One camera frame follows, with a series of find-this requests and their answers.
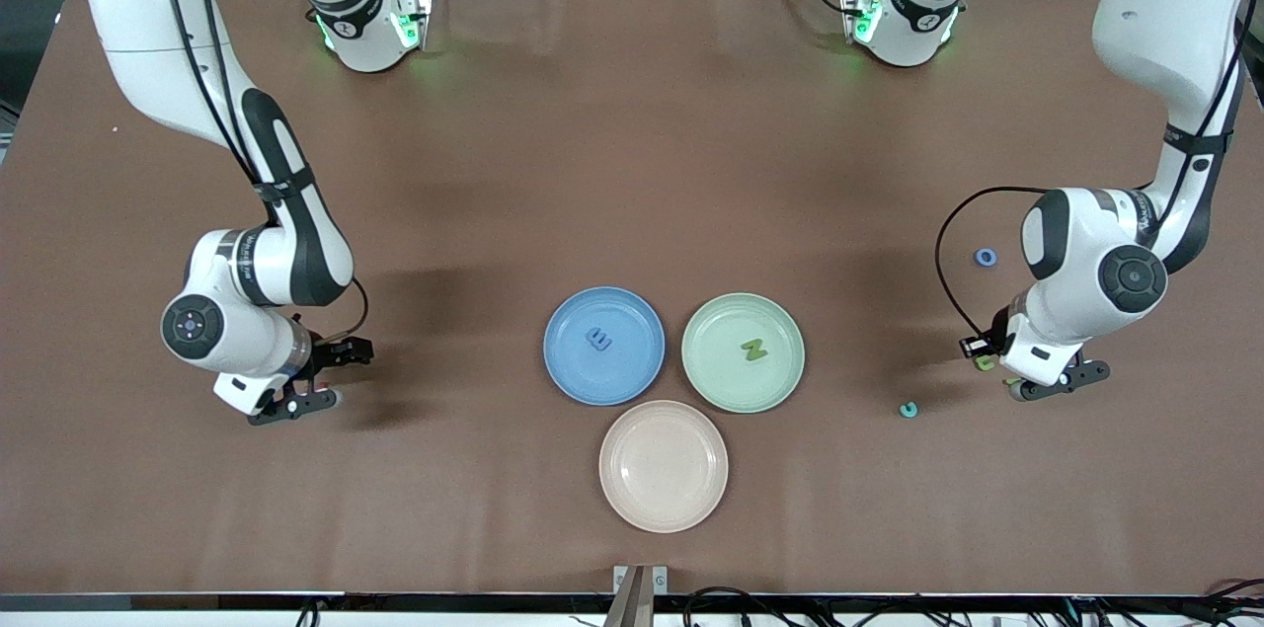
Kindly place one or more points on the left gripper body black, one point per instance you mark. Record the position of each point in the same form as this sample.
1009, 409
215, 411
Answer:
997, 332

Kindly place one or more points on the green letter N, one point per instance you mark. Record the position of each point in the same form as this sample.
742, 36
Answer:
754, 351

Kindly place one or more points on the blue letter E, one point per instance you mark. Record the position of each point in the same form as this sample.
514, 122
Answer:
598, 341

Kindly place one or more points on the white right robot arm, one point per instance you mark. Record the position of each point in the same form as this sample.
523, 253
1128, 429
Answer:
148, 15

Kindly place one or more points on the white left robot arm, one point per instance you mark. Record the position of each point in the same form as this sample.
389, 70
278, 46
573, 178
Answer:
1175, 25

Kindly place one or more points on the blue letter O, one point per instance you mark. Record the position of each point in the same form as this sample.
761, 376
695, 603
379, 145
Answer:
978, 258

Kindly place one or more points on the cyan letter C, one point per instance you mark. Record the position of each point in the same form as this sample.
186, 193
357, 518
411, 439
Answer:
905, 414

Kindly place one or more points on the green plate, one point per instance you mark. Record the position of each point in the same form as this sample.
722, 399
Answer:
726, 380

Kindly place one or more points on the blue plate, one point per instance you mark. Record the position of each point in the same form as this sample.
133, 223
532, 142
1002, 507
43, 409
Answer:
632, 360

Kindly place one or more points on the beige plate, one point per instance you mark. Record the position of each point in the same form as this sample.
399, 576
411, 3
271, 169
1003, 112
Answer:
664, 466

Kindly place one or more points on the brown table cover sheet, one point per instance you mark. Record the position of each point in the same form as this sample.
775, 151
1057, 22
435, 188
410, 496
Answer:
632, 163

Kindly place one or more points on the metal table edge bracket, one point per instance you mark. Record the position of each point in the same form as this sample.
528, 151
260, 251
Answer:
640, 592

